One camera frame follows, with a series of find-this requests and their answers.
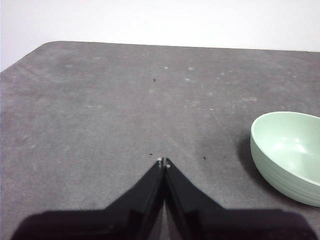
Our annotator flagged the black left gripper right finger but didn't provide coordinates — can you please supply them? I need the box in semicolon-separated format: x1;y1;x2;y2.
164;157;316;240

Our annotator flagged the pale green ribbed bowl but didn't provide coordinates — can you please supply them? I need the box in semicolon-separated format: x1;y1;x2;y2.
249;111;320;208

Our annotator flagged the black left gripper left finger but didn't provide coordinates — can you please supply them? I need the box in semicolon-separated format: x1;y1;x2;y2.
9;156;165;240

